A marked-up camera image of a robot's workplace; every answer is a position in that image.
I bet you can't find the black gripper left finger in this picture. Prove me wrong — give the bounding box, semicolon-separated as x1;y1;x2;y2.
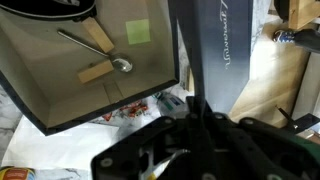
186;96;201;124

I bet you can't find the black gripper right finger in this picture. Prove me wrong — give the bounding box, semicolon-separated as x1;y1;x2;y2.
202;101;213;124

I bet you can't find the blue box lid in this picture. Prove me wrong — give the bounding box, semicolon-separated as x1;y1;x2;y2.
170;0;254;114

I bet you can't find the blue open box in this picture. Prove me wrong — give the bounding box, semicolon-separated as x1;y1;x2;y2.
0;0;179;135

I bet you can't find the white bottle blue cap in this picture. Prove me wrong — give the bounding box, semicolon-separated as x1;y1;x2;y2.
154;92;186;117

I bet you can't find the metal spoon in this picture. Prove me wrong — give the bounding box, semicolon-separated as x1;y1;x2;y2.
57;29;133;73

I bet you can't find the green sticky note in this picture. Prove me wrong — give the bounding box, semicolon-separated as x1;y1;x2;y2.
126;19;151;45

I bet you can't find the yellow supplement bottle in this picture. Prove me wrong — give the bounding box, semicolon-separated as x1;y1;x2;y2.
0;166;36;180

